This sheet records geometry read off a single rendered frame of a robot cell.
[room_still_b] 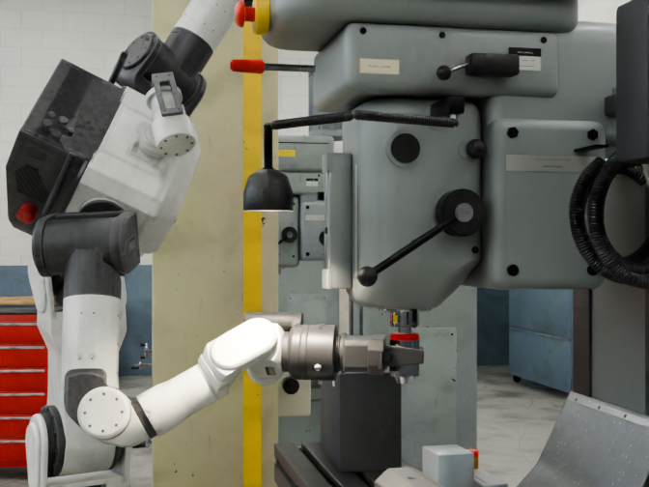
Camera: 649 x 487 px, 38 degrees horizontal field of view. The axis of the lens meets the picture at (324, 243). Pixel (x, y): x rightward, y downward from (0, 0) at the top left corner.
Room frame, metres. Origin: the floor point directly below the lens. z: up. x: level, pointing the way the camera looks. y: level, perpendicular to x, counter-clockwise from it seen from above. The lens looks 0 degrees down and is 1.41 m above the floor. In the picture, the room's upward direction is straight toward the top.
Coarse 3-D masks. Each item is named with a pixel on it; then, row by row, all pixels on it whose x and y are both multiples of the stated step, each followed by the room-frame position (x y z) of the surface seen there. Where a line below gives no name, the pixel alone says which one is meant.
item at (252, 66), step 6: (234, 60) 1.53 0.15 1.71; (240, 60) 1.53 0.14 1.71; (246, 60) 1.53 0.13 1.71; (252, 60) 1.53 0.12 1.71; (258, 60) 1.54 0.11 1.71; (234, 66) 1.53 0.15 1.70; (240, 66) 1.53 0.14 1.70; (246, 66) 1.53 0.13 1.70; (252, 66) 1.53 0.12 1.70; (258, 66) 1.53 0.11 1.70; (264, 66) 1.54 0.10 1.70; (270, 66) 1.54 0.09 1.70; (276, 66) 1.54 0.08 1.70; (282, 66) 1.55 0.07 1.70; (288, 66) 1.55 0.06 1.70; (294, 66) 1.55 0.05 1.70; (300, 66) 1.55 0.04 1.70; (306, 66) 1.56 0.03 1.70; (312, 66) 1.56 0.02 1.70; (252, 72) 1.54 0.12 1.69; (258, 72) 1.54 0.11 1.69
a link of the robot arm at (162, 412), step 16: (192, 368) 1.48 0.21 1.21; (160, 384) 1.48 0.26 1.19; (176, 384) 1.46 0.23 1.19; (192, 384) 1.46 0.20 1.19; (128, 400) 1.46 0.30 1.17; (144, 400) 1.45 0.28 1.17; (160, 400) 1.45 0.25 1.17; (176, 400) 1.45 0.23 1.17; (192, 400) 1.46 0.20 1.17; (208, 400) 1.47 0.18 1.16; (144, 416) 1.44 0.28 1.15; (160, 416) 1.44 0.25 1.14; (176, 416) 1.45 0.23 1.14; (128, 432) 1.43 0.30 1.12; (144, 432) 1.44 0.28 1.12; (160, 432) 1.45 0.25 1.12
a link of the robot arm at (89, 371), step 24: (72, 312) 1.47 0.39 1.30; (96, 312) 1.47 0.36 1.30; (72, 336) 1.46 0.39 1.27; (96, 336) 1.46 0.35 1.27; (72, 360) 1.45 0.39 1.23; (96, 360) 1.45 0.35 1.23; (72, 384) 1.42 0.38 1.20; (96, 384) 1.43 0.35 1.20; (72, 408) 1.41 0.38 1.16; (96, 408) 1.41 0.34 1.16; (120, 408) 1.41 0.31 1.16; (96, 432) 1.40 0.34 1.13; (120, 432) 1.41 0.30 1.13
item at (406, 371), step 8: (392, 344) 1.48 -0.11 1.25; (400, 344) 1.47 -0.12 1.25; (408, 344) 1.47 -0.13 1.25; (416, 344) 1.48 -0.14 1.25; (392, 368) 1.48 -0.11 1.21; (400, 368) 1.47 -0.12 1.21; (408, 368) 1.47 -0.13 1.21; (416, 368) 1.48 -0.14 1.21; (400, 376) 1.47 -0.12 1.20; (408, 376) 1.47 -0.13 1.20; (416, 376) 1.48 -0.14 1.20
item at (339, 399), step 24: (336, 384) 1.80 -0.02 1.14; (360, 384) 1.77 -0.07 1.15; (384, 384) 1.78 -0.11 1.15; (336, 408) 1.80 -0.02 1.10; (360, 408) 1.77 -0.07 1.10; (384, 408) 1.78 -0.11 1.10; (336, 432) 1.80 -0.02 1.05; (360, 432) 1.77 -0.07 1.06; (384, 432) 1.78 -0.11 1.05; (336, 456) 1.80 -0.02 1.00; (360, 456) 1.77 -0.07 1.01; (384, 456) 1.78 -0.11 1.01
